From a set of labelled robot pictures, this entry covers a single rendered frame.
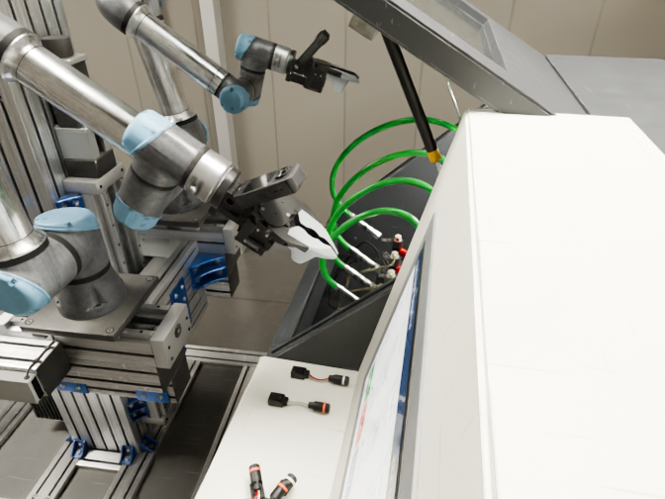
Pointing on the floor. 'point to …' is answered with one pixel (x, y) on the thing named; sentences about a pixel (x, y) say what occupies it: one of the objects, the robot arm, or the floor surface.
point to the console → (541, 313)
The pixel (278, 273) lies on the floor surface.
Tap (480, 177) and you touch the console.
